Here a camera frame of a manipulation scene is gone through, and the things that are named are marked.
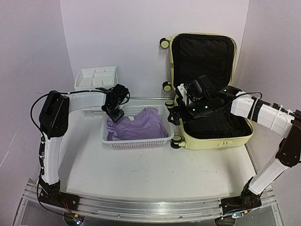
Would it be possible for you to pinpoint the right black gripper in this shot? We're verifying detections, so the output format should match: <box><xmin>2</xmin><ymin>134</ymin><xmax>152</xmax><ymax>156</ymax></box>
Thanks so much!
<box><xmin>168</xmin><ymin>97</ymin><xmax>213</xmax><ymax>126</ymax></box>

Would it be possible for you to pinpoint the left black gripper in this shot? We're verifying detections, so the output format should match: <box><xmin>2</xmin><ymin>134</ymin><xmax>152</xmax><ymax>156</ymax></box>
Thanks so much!
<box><xmin>102</xmin><ymin>102</ymin><xmax>125</xmax><ymax>123</ymax></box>

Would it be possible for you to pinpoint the white perforated plastic basket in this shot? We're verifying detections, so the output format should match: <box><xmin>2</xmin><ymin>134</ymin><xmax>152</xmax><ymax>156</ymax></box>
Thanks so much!
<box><xmin>100</xmin><ymin>105</ymin><xmax>174</xmax><ymax>150</ymax></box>

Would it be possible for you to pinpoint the purple cloth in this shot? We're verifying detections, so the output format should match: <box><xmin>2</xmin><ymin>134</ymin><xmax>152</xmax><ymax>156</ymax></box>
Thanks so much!
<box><xmin>106</xmin><ymin>107</ymin><xmax>168</xmax><ymax>141</ymax></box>

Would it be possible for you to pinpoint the white plastic drawer organizer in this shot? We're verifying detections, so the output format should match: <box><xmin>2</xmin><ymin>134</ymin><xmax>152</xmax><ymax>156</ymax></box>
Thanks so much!
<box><xmin>74</xmin><ymin>66</ymin><xmax>118</xmax><ymax>91</ymax></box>

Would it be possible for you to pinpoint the pale yellow hard suitcase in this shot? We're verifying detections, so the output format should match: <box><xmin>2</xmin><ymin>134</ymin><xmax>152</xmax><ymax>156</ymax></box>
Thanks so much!
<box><xmin>159</xmin><ymin>33</ymin><xmax>254</xmax><ymax>150</ymax></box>

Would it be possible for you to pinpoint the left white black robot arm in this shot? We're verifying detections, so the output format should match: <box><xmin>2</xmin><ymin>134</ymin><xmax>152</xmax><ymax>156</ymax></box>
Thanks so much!
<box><xmin>36</xmin><ymin>84</ymin><xmax>130</xmax><ymax>210</ymax></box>

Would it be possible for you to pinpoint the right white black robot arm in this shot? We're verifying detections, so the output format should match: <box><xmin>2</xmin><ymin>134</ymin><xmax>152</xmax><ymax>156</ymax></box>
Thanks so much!
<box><xmin>166</xmin><ymin>75</ymin><xmax>301</xmax><ymax>218</ymax></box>

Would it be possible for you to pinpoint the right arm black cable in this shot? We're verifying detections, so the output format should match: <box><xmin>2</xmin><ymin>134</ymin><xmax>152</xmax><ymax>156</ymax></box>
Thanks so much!
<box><xmin>237</xmin><ymin>91</ymin><xmax>263</xmax><ymax>102</ymax></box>

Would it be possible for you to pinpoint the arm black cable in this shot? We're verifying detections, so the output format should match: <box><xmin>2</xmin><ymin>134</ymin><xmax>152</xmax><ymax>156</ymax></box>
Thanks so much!
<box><xmin>237</xmin><ymin>91</ymin><xmax>263</xmax><ymax>102</ymax></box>
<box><xmin>30</xmin><ymin>90</ymin><xmax>99</xmax><ymax>214</ymax></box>

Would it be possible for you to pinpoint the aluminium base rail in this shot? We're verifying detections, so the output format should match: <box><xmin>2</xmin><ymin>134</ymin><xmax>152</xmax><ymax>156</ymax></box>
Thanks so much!
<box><xmin>13</xmin><ymin>179</ymin><xmax>278</xmax><ymax>226</ymax></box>

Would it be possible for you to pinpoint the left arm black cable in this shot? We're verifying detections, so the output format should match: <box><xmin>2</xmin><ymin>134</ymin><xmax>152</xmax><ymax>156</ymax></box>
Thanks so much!
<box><xmin>30</xmin><ymin>90</ymin><xmax>99</xmax><ymax>214</ymax></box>

